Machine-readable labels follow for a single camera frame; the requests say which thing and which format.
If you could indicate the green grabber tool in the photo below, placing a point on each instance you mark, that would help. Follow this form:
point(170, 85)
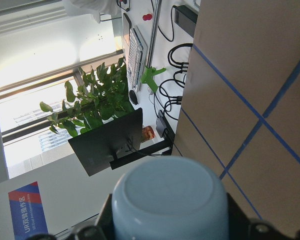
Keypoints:
point(149, 71)

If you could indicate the light blue plastic cup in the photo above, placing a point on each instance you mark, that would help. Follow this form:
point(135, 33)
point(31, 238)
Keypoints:
point(170, 198)

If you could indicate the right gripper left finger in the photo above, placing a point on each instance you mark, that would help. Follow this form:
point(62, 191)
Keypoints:
point(101, 228)

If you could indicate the white keyboard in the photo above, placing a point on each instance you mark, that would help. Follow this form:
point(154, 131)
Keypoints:
point(137, 56)

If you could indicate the black computer mouse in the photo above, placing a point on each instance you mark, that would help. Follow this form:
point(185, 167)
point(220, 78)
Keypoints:
point(133, 97)

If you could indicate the black monitor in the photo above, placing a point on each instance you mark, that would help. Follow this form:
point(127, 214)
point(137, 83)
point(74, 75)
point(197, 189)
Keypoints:
point(98, 147)

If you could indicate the green potted plant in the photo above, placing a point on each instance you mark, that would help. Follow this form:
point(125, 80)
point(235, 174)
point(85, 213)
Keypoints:
point(103, 95)

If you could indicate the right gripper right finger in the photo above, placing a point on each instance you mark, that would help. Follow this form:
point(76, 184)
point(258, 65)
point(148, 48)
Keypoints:
point(243, 228)

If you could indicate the black smartphone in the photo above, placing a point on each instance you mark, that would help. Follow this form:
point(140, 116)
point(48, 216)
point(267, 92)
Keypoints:
point(186, 19)

